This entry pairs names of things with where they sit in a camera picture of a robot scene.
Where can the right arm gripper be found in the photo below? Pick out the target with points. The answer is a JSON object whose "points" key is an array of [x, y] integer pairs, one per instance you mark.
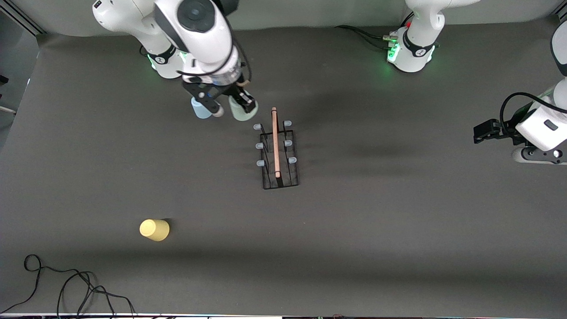
{"points": [[234, 91]]}

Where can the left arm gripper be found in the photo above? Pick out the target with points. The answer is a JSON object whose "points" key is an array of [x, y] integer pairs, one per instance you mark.
{"points": [[507, 131]]}

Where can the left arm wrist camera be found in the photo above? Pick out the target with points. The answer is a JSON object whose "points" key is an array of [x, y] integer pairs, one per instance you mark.
{"points": [[538, 156]]}

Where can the yellow plastic cup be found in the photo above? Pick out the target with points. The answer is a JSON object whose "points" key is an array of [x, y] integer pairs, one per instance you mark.
{"points": [[155, 230]]}

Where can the light blue plastic cup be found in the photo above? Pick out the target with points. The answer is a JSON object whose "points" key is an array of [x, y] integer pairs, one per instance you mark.
{"points": [[201, 113]]}

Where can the dark grey table mat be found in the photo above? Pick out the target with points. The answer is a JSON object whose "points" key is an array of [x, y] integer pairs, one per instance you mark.
{"points": [[354, 243]]}

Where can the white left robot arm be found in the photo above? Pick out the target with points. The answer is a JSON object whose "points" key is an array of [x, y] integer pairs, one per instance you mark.
{"points": [[412, 62]]}

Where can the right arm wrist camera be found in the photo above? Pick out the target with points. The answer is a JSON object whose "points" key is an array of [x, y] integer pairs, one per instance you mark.
{"points": [[206, 102]]}

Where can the light grey backdrop cloth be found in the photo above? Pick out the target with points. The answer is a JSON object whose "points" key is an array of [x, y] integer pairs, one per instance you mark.
{"points": [[310, 13]]}

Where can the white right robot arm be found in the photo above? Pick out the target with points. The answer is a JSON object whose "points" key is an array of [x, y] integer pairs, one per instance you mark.
{"points": [[170, 66]]}

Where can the pale green plastic cup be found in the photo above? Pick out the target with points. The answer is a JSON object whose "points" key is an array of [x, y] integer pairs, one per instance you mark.
{"points": [[239, 114]]}

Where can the dark metal frame rail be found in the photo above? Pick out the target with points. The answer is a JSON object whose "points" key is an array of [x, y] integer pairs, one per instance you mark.
{"points": [[562, 17], [26, 22]]}

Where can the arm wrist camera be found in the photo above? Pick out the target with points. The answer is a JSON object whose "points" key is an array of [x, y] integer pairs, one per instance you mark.
{"points": [[206, 102], [538, 156]]}

